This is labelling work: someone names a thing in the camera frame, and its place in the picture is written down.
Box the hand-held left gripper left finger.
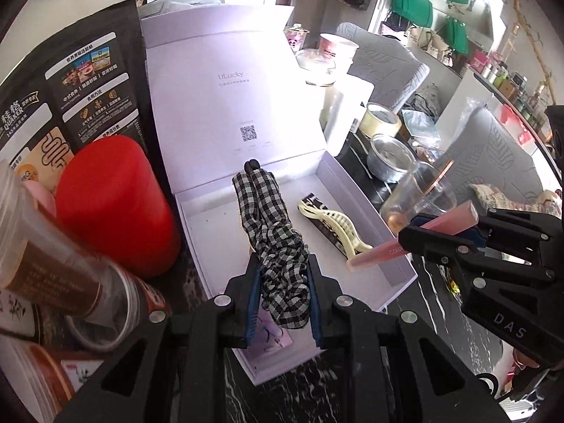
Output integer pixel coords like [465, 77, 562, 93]
[55, 253, 262, 423]

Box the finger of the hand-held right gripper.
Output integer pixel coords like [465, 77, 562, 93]
[476, 208, 564, 248]
[399, 224, 557, 292]

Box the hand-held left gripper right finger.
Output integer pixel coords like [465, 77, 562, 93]
[305, 255, 512, 423]

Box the pink lip gloss tube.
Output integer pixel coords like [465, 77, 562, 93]
[346, 201, 479, 272]

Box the black white plaid scrunchie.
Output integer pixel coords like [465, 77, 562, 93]
[232, 159, 311, 330]

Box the lavender gift box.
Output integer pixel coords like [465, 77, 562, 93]
[140, 4, 418, 384]

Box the floral cushion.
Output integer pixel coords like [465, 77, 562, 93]
[469, 184, 540, 214]

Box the purple card packet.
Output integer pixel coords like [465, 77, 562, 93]
[244, 308, 295, 355]

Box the clear glass cup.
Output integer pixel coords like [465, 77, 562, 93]
[380, 161, 456, 234]

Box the rose gold spoon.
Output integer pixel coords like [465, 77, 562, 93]
[388, 159, 455, 226]

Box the grey leaf-pattern chair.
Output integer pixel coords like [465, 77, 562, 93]
[434, 106, 542, 206]
[335, 22, 430, 113]

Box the black lipstick box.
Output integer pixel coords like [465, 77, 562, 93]
[302, 191, 349, 256]

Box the cream hair claw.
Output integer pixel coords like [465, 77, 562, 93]
[297, 198, 374, 258]

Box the clear plastic bag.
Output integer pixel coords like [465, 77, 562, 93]
[403, 110, 437, 142]

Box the tape roll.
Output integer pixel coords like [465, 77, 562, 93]
[359, 102, 403, 138]

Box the row of small bottles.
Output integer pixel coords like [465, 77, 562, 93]
[467, 48, 556, 128]

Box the white carton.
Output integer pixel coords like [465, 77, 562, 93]
[324, 80, 375, 157]

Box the red cylindrical container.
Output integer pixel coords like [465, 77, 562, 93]
[55, 135, 181, 279]

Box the small green bag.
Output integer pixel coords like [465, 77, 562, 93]
[449, 18, 468, 54]

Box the clear jar brown label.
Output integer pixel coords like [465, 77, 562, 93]
[0, 163, 172, 353]

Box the glass jar with lid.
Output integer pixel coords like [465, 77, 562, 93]
[295, 48, 338, 86]

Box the pink paper cup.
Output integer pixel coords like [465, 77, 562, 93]
[318, 33, 360, 75]

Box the orange-brown labelled jar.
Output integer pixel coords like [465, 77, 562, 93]
[0, 339, 106, 423]

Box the pink rounded object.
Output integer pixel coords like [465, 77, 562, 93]
[20, 183, 58, 219]

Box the panda print cup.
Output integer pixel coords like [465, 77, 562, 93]
[284, 24, 309, 51]

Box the black oatmeal bag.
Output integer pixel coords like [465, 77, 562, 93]
[0, 0, 155, 195]

